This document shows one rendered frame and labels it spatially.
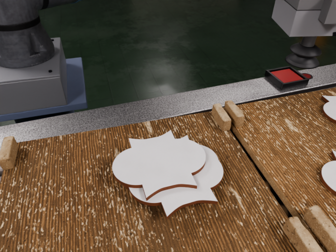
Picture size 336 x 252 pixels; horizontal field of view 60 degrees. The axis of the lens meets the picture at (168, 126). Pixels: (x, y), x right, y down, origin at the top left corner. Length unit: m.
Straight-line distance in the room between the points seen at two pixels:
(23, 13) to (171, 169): 0.52
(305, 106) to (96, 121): 0.45
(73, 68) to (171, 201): 0.63
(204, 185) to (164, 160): 0.07
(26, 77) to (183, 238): 0.52
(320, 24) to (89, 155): 0.40
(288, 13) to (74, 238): 0.39
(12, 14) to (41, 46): 0.10
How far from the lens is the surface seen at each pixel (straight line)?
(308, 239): 0.42
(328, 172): 0.54
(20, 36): 0.79
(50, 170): 0.53
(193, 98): 0.69
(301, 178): 0.52
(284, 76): 0.80
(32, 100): 0.78
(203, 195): 0.43
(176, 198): 0.42
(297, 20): 0.37
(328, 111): 0.68
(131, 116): 0.64
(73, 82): 0.88
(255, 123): 0.60
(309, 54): 0.41
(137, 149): 0.48
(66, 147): 0.56
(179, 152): 0.47
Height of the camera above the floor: 1.30
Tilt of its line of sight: 39 degrees down
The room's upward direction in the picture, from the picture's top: straight up
